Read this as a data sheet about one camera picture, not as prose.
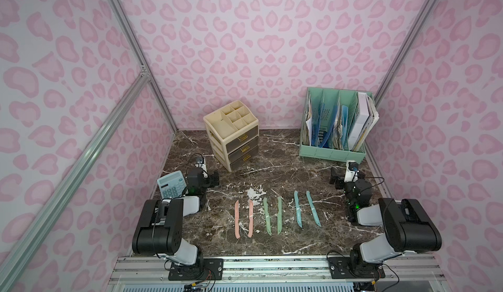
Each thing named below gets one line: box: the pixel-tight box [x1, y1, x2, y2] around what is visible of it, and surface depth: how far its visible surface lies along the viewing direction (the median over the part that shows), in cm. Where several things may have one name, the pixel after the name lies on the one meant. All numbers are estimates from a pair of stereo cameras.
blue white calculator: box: [157, 170, 188, 200], surface depth 97 cm
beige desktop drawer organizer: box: [203, 100, 259, 172], surface depth 92 cm
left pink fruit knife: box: [234, 199, 241, 239], surface depth 87 cm
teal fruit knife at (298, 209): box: [294, 190, 303, 229], surface depth 90 cm
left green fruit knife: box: [263, 197, 272, 237], surface depth 87 cm
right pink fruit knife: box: [247, 199, 254, 238], surface depth 87 cm
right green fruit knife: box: [277, 196, 283, 236], surface depth 88 cm
